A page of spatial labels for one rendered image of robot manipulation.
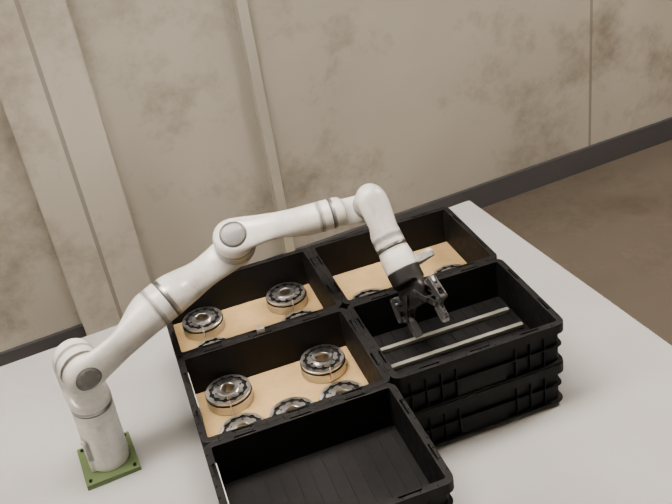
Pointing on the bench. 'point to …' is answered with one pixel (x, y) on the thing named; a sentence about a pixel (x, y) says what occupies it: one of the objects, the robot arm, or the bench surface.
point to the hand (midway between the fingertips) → (431, 327)
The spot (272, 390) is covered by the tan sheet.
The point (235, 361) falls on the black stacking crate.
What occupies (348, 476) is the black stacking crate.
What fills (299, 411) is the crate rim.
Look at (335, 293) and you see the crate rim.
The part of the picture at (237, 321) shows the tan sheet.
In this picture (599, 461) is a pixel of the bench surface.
